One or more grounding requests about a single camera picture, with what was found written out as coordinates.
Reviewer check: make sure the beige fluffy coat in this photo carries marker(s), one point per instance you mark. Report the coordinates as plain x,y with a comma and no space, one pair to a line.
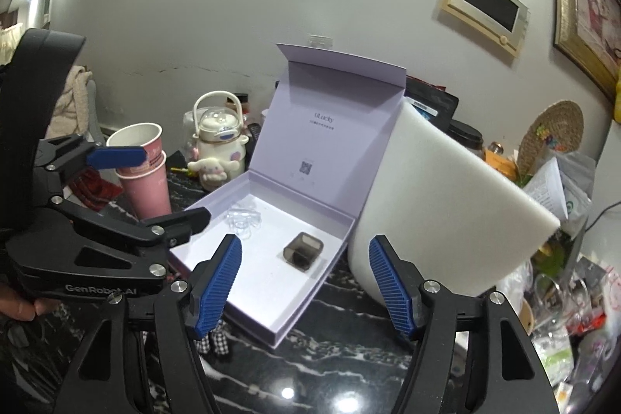
73,98

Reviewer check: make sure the pink paper cup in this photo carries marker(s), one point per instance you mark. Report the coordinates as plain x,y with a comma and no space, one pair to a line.
138,140
148,195

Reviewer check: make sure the transparent hair clip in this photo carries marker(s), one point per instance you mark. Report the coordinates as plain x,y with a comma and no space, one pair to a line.
242,222

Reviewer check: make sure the white cartoon water bottle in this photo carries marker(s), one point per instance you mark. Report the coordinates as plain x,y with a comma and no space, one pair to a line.
218,147

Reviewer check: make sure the white wall socket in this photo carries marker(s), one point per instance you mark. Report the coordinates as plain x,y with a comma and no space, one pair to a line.
321,40

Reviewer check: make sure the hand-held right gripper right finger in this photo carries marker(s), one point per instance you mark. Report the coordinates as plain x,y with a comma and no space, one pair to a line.
390,285

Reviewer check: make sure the yellow pot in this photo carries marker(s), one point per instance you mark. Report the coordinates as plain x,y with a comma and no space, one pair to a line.
617,101

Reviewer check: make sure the white foam sheet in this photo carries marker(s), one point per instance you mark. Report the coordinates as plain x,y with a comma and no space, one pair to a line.
436,181

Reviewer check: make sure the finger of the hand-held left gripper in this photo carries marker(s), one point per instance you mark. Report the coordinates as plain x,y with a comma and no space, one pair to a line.
160,227
116,157

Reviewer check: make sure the green white packet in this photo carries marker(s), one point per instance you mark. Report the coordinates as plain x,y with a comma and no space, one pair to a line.
577,195

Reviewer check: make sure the black lidded jar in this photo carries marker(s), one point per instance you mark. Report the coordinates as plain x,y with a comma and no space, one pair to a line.
465,137

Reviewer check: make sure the red checked cloth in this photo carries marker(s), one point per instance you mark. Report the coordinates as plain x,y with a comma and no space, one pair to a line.
94,193

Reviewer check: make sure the lavender gift box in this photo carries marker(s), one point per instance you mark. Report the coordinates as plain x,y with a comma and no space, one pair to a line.
301,123

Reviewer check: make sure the gold framed picture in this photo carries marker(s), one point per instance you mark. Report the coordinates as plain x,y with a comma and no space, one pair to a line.
589,6

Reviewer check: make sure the black box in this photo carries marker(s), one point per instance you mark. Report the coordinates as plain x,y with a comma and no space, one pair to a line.
432,98

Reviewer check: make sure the smoky grey hair claw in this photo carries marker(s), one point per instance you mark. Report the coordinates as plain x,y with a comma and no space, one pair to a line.
303,251

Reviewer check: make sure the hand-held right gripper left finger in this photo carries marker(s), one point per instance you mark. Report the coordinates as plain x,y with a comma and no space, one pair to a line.
218,285

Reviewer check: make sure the clear glass mug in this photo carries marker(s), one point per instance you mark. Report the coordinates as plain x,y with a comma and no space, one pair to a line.
558,302

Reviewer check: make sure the wall intercom panel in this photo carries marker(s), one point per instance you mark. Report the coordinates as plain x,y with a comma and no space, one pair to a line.
487,1

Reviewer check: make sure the black white checked scrunchie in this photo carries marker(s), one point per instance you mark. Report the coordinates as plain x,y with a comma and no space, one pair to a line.
216,343

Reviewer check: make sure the round woven mat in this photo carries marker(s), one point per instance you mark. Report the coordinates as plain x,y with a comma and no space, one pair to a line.
553,128

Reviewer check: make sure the person's left hand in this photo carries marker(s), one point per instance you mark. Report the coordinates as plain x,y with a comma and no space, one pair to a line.
29,308

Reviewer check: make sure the white paper leaflet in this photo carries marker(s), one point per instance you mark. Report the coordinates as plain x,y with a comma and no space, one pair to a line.
546,188

